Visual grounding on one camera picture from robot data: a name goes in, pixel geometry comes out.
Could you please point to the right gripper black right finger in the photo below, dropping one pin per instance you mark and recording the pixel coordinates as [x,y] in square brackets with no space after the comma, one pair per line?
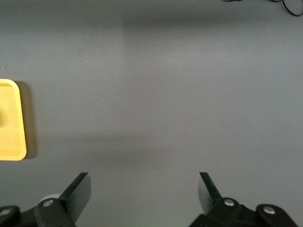
[213,205]

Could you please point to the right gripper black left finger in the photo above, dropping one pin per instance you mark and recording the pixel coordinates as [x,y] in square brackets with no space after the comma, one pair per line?
[71,201]

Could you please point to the yellow plastic tray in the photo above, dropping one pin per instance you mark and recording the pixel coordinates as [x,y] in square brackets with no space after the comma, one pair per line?
[13,132]

